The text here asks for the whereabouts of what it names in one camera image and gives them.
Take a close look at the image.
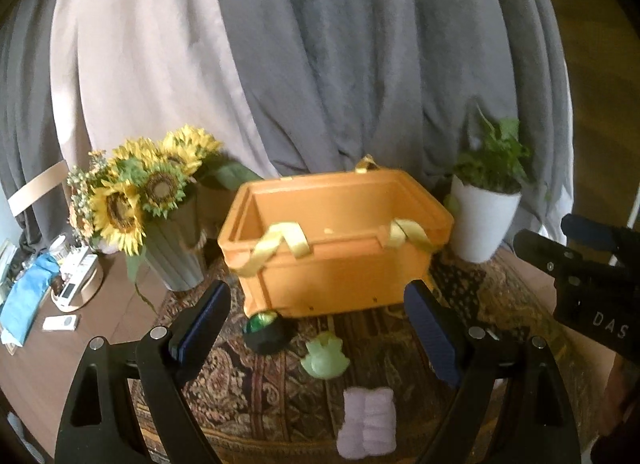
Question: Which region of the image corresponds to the light green soft toy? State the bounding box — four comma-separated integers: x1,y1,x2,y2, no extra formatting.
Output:
300,331,350,380

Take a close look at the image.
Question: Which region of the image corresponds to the grey curtain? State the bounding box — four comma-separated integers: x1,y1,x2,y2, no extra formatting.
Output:
1,0,574,240

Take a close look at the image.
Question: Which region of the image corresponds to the beige curtain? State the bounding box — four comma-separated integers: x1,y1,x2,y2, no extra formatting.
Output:
50,0,278,178

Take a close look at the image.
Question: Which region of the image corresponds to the blue cloth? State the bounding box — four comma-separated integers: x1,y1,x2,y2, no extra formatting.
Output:
1,253,60,347

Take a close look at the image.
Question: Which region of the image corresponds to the round tray with items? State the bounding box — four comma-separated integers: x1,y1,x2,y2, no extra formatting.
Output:
50,245,104,314

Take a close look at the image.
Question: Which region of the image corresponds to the black green soft ball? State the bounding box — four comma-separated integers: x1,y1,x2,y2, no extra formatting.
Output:
243,310,291,356

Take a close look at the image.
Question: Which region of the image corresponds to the orange plastic storage box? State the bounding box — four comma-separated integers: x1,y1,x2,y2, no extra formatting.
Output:
218,157,454,318

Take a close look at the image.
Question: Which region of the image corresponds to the small white remote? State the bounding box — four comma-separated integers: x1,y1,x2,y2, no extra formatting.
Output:
42,315,79,332

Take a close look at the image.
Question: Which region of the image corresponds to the green potted plant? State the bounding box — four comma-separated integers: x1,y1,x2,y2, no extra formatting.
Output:
452,106,532,195

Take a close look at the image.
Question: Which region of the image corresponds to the patterned paisley rug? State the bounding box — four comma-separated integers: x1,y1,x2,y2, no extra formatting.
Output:
130,243,609,464

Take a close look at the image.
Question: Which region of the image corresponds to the white plant pot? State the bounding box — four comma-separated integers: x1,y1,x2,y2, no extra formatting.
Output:
449,176,521,264

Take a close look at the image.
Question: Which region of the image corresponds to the grey ribbed vase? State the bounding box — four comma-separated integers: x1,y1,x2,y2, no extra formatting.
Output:
144,195,206,292

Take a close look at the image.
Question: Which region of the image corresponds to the white hoop stand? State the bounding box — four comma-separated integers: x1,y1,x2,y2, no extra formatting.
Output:
606,193,640,265

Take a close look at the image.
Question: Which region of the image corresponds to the sunflower bouquet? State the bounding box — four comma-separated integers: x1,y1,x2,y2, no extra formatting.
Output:
66,124,260,257

